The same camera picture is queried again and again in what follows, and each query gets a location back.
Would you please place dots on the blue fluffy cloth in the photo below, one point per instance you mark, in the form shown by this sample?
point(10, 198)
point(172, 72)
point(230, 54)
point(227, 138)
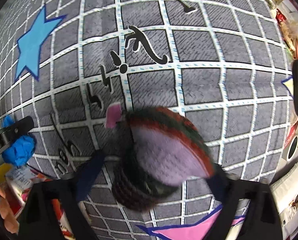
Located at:
point(19, 150)

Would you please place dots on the person's left hand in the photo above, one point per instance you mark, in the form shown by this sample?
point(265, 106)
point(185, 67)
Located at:
point(8, 212)

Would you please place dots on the red patterned carton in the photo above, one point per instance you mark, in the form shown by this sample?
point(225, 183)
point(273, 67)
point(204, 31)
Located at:
point(61, 220)

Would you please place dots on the red round tray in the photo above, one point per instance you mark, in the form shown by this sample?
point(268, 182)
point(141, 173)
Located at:
point(292, 132)

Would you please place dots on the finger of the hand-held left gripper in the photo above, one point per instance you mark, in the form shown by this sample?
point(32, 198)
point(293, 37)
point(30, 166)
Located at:
point(19, 127)

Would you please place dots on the white padded cloth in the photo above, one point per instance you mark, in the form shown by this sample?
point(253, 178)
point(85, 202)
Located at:
point(288, 187)

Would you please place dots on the pile of snack packets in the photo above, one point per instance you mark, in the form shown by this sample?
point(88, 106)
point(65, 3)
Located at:
point(291, 25)

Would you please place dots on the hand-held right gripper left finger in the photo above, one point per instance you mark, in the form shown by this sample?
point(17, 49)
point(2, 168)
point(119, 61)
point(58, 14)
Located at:
point(91, 175)

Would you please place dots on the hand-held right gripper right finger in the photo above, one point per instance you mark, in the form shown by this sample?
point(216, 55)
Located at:
point(220, 187)

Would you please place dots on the small pink tag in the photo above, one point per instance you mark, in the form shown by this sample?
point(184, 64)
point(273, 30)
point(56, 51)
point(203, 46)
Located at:
point(113, 116)

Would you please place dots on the purple knitted sock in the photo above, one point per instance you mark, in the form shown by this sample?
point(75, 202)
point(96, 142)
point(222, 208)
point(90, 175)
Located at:
point(164, 152)

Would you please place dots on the floral tissue pack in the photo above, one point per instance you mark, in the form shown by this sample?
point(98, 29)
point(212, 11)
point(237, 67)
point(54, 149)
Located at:
point(19, 180)

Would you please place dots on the grey checked star blanket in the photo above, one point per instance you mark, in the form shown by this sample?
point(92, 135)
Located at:
point(201, 55)

